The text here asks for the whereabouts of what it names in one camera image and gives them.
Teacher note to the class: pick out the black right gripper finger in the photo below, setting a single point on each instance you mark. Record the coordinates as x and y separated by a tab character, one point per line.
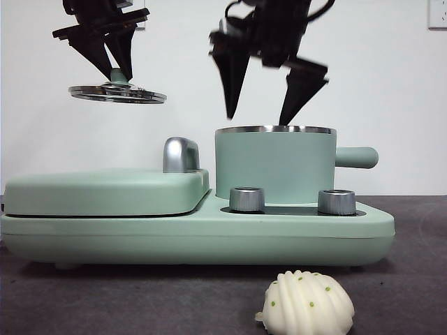
302	87
234	66

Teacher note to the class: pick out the silver control knob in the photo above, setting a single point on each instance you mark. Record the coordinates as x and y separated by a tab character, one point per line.
337	202
246	199

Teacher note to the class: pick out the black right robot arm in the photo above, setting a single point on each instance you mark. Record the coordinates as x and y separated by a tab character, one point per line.
279	28

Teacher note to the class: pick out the white wall socket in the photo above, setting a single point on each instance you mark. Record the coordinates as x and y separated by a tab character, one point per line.
438	14
141	27

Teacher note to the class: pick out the glass pot lid green knob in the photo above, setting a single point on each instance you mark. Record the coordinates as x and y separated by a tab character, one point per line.
115	92

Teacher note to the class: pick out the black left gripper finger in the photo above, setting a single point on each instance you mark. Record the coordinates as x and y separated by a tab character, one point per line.
124	49
94	52

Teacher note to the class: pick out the mint green breakfast machine base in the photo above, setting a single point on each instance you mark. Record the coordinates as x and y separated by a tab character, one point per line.
195	240

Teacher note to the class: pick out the white ridged bun green specks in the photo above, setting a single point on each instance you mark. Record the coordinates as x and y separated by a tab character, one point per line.
307	303

